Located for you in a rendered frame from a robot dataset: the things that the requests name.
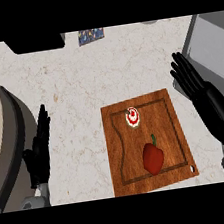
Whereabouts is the large beige round container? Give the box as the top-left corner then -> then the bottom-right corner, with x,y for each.
0,65 -> 51,215

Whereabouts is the red and white cupcake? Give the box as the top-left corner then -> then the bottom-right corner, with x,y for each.
123,105 -> 143,131

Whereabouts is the brown wooden cutting board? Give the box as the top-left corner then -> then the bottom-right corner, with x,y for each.
98,84 -> 202,199

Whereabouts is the grey round object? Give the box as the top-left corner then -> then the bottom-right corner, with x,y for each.
140,19 -> 159,26

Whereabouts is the blue patterned square mat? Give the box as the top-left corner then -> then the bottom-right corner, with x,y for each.
76,26 -> 106,48

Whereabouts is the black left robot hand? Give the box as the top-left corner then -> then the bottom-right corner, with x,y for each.
16,103 -> 61,190

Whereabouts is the grey box appliance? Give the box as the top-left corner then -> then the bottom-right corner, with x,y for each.
163,9 -> 224,104

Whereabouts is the black flat appliance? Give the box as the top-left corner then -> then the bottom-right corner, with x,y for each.
4,32 -> 68,57

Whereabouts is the red bell pepper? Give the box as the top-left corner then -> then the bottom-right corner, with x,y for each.
139,132 -> 168,178

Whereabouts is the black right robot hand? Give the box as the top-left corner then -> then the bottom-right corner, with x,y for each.
166,45 -> 224,151

